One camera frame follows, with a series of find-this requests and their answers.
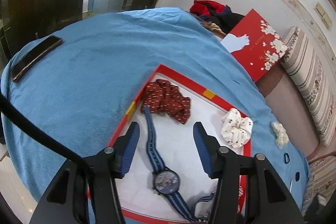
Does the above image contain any dark red polka-dot scrunchie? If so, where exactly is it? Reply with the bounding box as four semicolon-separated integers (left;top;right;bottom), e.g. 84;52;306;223
141;79;191;124

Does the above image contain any white dotted scrunchie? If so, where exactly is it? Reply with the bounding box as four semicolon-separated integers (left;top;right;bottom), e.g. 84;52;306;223
220;108;253;148

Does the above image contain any blue striped wristwatch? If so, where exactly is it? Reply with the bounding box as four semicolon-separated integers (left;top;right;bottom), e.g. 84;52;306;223
143;105;216;223

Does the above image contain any red cardboard tray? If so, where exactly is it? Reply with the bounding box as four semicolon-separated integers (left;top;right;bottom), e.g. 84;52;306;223
86;64;252;224

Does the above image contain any cream fuzzy scrunchie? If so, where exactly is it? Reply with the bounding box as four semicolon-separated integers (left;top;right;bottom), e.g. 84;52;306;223
271;121;289;149

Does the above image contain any small black hair clip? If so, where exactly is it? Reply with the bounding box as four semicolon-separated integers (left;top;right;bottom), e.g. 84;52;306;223
295;172;300;181

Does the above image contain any blue towel cloth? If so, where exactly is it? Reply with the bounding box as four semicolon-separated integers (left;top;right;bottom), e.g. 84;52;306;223
1;8;310;221

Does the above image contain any pink bed mattress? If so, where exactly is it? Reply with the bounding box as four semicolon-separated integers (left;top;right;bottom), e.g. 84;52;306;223
256;64;319;162

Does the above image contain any red floral box lid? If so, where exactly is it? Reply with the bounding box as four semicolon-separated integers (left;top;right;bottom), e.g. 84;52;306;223
220;9;288;82

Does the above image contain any striped pillow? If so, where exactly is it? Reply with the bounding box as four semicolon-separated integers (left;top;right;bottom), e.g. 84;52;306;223
281;26;335;147

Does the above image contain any black smartphone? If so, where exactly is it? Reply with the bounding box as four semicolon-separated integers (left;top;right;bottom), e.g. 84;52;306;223
10;35;63;83

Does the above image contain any red and dark clothes pile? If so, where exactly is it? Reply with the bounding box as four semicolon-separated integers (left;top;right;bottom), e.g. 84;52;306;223
189;0;244;34

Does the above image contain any black cable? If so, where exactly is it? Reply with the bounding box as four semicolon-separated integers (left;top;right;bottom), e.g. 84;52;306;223
0;92;90;172

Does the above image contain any brass wall switch plate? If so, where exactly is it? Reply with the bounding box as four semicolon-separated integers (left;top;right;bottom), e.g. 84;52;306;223
315;3;333;30

